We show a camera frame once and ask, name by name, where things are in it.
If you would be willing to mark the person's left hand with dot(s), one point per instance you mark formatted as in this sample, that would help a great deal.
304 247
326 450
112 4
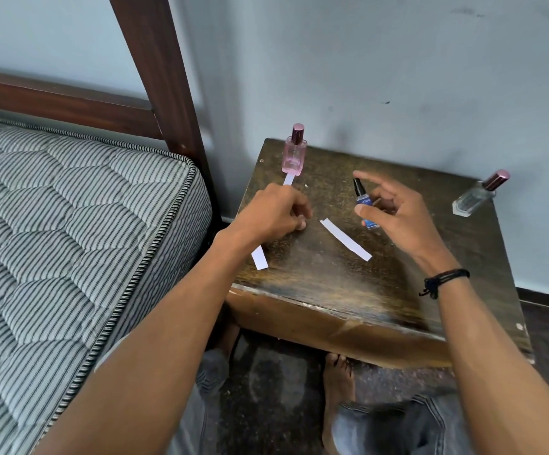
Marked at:
265 213

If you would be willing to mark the person's right hand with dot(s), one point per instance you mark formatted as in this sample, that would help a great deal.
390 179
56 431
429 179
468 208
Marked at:
409 222

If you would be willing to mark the person's left fingers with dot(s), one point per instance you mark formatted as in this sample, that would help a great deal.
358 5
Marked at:
303 214

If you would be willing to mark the person's right thumb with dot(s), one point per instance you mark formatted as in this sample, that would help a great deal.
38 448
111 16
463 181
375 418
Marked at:
374 216

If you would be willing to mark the small blue perfume bottle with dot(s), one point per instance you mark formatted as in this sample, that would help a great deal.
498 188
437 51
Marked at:
364 199

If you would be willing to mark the white paper test strip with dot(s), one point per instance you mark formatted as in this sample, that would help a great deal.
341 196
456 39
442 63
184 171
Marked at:
259 259
345 239

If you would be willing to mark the person's right forearm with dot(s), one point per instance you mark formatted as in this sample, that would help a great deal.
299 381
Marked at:
492 355

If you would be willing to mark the person's left forearm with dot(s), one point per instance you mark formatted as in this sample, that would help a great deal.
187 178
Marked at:
161 336

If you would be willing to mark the pink glass perfume bottle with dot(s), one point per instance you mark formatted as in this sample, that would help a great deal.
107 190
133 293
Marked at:
294 156

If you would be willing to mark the dark wooden side table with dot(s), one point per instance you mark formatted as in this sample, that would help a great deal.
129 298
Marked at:
331 284

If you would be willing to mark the clear glass perfume bottle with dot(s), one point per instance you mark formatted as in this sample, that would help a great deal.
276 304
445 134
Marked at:
472 199

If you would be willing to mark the person's left foot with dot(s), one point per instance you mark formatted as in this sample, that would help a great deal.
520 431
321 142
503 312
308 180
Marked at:
229 341

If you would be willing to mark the person's foot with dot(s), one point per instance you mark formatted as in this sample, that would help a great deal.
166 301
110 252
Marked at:
229 341
337 388

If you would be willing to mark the person's right foot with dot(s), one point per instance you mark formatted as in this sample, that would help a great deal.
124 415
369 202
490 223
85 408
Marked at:
337 388

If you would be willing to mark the dark skirting board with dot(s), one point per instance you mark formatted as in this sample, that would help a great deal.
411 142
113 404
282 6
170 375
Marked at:
547 298

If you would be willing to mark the grey jeans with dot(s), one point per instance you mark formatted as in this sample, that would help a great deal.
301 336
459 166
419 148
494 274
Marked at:
393 426

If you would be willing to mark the striped quilted mattress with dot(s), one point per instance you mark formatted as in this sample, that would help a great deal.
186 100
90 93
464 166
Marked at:
66 241

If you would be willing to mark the dark wooden bed frame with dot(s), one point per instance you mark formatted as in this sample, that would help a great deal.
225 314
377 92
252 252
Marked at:
161 70

